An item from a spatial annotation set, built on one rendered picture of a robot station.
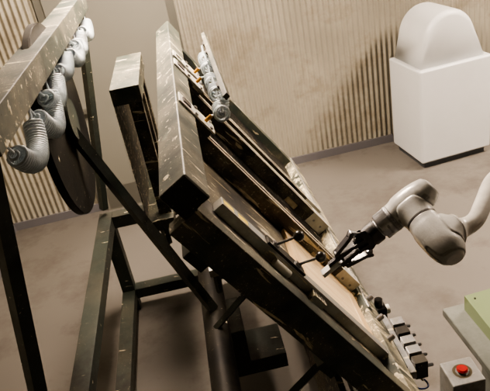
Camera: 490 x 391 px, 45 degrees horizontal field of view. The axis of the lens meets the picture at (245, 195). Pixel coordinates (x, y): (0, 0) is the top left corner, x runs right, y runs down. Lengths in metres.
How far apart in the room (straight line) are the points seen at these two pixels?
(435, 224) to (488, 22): 4.67
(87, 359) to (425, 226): 1.74
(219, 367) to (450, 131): 3.56
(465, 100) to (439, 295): 2.10
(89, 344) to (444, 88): 3.73
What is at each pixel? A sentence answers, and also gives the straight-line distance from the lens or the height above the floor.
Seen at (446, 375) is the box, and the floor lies 0.93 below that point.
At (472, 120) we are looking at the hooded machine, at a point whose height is 0.36.
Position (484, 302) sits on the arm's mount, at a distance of 2.79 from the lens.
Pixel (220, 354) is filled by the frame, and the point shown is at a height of 0.72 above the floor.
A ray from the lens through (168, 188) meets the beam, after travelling 1.57.
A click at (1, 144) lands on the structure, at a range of 1.59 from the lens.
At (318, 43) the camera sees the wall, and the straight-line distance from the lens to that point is 5.67.
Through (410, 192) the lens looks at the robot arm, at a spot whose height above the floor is 1.67.
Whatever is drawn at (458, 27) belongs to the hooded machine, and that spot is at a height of 1.22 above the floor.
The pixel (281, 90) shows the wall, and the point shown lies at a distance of 5.69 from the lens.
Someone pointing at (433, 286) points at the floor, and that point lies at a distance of 4.19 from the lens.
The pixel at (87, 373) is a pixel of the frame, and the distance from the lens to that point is 2.84.
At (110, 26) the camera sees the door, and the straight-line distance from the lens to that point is 5.34.
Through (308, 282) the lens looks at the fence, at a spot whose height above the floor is 1.32.
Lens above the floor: 2.59
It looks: 28 degrees down
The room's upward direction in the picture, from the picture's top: 11 degrees counter-clockwise
